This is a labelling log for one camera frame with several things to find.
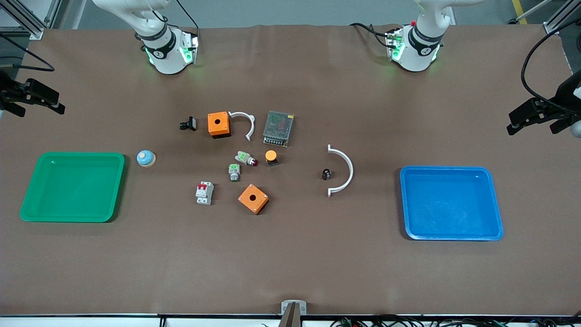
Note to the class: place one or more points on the metal mesh power supply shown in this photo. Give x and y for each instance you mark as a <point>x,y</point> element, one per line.
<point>278,128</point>

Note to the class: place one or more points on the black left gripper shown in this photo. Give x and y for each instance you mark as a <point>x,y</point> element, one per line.
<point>564,105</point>

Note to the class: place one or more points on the green plastic tray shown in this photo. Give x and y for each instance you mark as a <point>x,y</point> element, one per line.
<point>72,188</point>

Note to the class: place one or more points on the large white curved clip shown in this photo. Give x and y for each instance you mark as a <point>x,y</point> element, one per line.
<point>350,170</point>

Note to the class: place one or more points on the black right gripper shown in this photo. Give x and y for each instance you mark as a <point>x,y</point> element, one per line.
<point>10,93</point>

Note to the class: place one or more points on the red indicator lamp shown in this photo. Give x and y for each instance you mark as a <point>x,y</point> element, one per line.
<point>244,157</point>

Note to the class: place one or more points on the blue plastic tray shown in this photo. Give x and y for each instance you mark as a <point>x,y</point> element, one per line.
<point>451,204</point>

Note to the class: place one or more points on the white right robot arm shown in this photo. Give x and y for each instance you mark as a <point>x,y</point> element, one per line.
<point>161,50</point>

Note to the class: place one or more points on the small black switch part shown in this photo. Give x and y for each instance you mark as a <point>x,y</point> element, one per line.
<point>189,124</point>

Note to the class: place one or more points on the orange capped push button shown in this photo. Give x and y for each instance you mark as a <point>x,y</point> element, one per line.
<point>271,157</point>

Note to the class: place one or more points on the orange button box upright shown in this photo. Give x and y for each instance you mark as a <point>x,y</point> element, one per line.
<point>219,125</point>

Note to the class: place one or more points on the blue and cream round buzzer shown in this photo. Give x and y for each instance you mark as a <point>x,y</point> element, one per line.
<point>146,158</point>

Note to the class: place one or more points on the small black capacitor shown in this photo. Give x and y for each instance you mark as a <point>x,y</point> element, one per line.
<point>326,174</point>

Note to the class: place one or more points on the brown table mat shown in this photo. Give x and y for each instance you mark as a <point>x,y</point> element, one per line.
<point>290,259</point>

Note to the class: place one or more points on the small white curved clip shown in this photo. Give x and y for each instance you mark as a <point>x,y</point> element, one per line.
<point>251,127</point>

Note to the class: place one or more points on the orange button box tilted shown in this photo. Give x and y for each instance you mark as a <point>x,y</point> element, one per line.
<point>253,199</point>

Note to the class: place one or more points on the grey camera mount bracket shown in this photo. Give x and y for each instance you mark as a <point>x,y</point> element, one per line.
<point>293,309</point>

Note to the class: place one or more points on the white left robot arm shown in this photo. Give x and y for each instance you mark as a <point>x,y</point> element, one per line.
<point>417,52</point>

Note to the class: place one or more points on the green push button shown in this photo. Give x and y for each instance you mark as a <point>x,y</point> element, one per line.
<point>234,172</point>

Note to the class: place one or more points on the white red circuit breaker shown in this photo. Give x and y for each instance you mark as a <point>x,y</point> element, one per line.
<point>204,193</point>

